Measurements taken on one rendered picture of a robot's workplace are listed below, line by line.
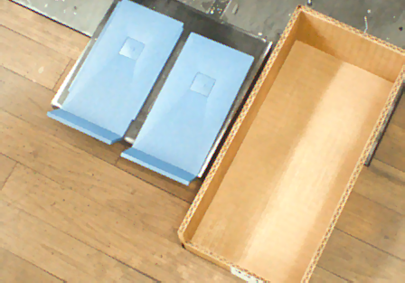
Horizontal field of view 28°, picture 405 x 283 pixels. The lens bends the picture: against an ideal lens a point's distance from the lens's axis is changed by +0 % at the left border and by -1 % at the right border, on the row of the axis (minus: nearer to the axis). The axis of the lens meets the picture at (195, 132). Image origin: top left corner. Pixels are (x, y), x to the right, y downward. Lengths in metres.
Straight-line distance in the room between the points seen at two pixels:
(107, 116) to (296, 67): 0.20
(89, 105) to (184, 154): 0.11
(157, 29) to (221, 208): 0.19
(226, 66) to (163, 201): 0.15
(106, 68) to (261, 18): 0.17
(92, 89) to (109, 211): 0.12
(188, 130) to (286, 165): 0.10
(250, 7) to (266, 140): 0.15
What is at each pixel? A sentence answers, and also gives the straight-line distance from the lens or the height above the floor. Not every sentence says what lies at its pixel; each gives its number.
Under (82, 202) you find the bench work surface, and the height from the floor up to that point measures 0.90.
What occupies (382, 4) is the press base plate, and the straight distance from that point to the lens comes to 0.88.
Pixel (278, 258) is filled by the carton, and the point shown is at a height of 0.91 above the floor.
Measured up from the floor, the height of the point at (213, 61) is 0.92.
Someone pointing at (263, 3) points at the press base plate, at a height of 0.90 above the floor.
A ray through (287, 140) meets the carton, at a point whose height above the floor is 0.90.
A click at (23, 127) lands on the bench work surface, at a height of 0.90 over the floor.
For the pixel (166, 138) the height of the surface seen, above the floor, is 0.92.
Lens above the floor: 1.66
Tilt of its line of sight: 70 degrees down
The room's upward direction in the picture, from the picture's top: 7 degrees counter-clockwise
